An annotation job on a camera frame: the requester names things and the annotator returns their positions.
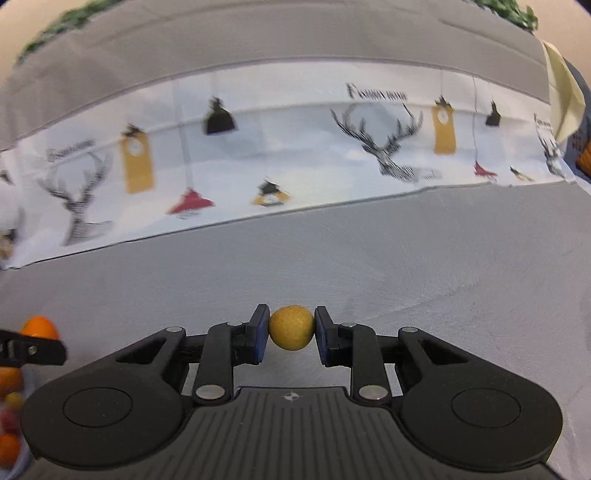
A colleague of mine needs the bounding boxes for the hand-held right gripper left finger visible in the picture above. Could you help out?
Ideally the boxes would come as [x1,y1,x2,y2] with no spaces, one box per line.
[115,303,271,407]

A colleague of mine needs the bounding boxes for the green leafy plant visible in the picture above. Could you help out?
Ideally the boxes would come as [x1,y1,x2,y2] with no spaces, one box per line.
[475,0,539,31]
[16,0,121,65]

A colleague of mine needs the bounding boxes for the deer and lamp printed cloth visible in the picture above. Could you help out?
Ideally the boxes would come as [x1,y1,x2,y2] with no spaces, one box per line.
[0,55,578,271]

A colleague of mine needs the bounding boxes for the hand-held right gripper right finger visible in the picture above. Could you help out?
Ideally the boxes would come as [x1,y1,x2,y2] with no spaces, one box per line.
[314,305,467,407]

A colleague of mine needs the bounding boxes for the bare orange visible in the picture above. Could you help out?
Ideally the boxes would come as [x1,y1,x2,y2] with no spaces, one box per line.
[21,315,61,342]

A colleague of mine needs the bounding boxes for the light blue plate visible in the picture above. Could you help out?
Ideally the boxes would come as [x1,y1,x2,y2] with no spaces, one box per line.
[0,369,38,480]

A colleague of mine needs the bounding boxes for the glossy orange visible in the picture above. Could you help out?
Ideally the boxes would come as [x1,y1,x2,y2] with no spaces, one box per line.
[0,433,21,462]

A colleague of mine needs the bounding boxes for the plastic-wrapped orange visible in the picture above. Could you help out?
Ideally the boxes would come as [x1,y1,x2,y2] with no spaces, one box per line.
[0,368,24,393]

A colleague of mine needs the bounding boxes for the orange object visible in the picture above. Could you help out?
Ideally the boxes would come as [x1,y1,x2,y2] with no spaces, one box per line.
[575,141,591,178]

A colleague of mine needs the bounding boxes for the pale yellow cloth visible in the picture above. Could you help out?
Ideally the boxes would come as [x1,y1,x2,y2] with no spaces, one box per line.
[540,41,586,141]

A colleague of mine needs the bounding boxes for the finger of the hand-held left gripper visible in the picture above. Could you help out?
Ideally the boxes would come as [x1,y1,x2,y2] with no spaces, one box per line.
[0,329,68,370]

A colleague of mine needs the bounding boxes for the tan round fruit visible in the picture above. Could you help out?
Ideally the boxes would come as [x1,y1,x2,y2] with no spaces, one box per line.
[269,305,315,352]

